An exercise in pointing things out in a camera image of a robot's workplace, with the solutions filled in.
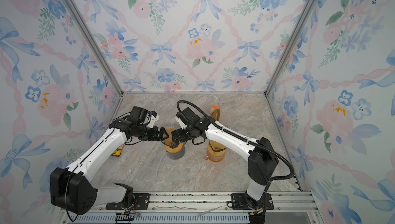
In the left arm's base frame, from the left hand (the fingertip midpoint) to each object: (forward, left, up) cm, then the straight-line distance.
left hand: (161, 135), depth 80 cm
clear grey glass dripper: (-5, -6, -2) cm, 8 cm away
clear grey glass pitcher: (-7, -8, -10) cm, 14 cm away
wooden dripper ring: (-6, -7, -5) cm, 10 cm away
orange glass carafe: (-9, -28, -6) cm, 30 cm away
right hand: (0, -9, 0) cm, 9 cm away
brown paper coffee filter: (-5, -28, -5) cm, 29 cm away
